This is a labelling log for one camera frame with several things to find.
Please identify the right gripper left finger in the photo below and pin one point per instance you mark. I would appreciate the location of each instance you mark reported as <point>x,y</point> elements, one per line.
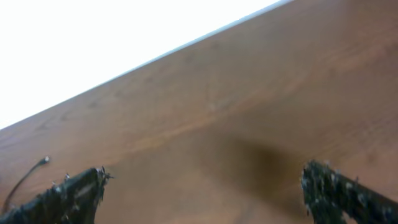
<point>73,201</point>

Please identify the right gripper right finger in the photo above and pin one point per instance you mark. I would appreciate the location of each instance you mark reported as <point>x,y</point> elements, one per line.
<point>328,195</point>

